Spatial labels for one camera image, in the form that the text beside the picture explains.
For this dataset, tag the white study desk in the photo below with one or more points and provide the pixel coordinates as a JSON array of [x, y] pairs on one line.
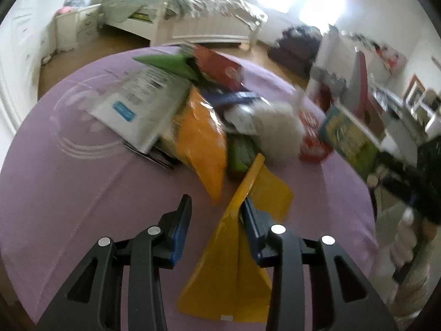
[[403, 133]]

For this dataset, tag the purple round rug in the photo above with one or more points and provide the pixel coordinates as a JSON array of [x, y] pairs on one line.
[[67, 180]]

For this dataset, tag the yellow plastic wrapper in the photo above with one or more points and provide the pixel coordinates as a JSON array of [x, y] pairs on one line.
[[227, 284]]

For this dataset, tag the red snack bag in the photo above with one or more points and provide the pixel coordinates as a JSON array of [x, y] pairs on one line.
[[218, 67]]

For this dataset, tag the green yellow snack bag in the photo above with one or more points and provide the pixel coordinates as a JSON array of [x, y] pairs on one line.
[[351, 139]]

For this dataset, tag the pink grey desk chair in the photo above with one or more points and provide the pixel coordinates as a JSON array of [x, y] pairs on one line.
[[339, 72]]

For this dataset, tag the green snack wrapper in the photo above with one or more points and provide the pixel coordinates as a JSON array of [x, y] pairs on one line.
[[179, 64]]

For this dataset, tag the white nightstand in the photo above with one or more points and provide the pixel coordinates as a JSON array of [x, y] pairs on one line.
[[76, 27]]

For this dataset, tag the white printed package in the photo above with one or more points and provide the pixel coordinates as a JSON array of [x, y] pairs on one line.
[[141, 107]]

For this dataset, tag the red white snack packet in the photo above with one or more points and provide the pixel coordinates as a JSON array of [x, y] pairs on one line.
[[312, 149]]

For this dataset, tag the white bed with bedding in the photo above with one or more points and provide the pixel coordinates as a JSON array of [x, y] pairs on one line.
[[168, 22]]

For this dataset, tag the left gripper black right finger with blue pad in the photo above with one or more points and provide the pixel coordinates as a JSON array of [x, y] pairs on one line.
[[342, 297]]

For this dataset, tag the right hand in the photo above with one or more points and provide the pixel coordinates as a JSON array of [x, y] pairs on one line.
[[414, 241]]

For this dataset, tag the orange snack bag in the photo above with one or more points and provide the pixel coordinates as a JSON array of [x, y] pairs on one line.
[[200, 142]]

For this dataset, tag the white crumpled tissue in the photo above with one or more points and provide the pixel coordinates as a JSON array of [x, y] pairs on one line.
[[275, 127]]

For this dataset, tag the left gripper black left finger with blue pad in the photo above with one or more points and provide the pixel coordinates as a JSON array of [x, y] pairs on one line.
[[90, 298]]

